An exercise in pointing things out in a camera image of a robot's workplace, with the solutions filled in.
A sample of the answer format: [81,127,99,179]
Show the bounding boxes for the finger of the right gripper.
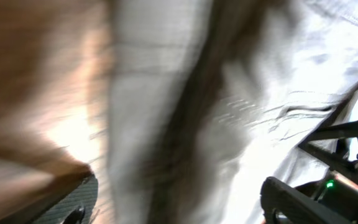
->
[299,121,358,185]

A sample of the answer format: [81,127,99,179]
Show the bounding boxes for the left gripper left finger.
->
[0,170,99,224]

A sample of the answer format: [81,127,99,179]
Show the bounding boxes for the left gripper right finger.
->
[260,177,350,224]

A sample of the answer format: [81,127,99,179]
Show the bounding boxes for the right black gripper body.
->
[295,169,358,224]

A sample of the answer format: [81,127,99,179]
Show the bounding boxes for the grey cotton shorts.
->
[109,0,358,224]

